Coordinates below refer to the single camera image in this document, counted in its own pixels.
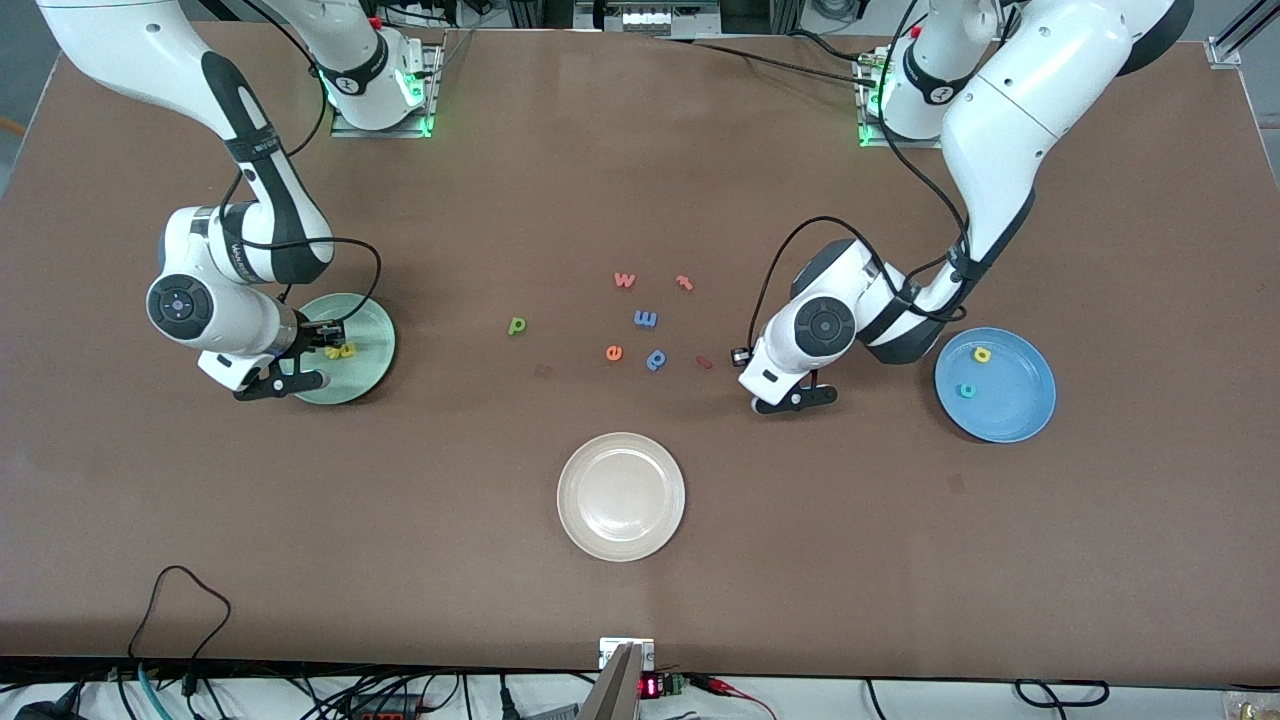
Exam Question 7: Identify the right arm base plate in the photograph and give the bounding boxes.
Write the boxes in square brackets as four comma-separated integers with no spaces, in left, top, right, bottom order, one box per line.
[329,42,442,139]

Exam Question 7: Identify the green plate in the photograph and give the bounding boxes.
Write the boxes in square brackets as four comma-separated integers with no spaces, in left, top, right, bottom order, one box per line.
[290,292,398,406]

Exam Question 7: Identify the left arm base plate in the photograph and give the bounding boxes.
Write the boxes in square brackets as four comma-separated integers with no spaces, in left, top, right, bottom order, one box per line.
[857,52,951,151]

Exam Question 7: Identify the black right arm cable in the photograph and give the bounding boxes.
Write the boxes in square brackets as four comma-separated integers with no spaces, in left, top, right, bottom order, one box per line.
[222,0,384,331]

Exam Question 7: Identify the blue plate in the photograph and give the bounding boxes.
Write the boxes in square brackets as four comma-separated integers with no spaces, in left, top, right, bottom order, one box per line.
[934,327,1058,444]

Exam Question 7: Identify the red clip lead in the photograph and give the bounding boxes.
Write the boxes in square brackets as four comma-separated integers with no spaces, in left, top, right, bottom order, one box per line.
[689,675,778,720]

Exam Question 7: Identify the white plate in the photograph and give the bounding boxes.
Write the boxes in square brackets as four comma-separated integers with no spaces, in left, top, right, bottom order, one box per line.
[556,431,687,563]

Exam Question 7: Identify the black cable to arm base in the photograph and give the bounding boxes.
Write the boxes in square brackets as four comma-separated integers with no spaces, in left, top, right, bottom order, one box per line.
[658,28,883,91]

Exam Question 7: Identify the aluminium camera post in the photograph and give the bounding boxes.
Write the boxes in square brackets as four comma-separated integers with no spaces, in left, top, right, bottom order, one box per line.
[578,642,647,720]

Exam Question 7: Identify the black looped table cable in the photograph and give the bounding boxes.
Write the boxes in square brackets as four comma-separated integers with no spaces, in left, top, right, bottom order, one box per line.
[127,564,234,667]

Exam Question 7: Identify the white power strip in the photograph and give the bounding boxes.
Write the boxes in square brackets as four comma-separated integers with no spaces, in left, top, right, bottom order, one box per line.
[574,0,722,34]

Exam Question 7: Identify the white post bracket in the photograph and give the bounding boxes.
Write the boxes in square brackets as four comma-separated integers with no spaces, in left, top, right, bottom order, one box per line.
[599,637,655,670]

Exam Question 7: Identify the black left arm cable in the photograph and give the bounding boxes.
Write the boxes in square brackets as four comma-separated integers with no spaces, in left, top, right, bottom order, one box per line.
[747,0,979,353]

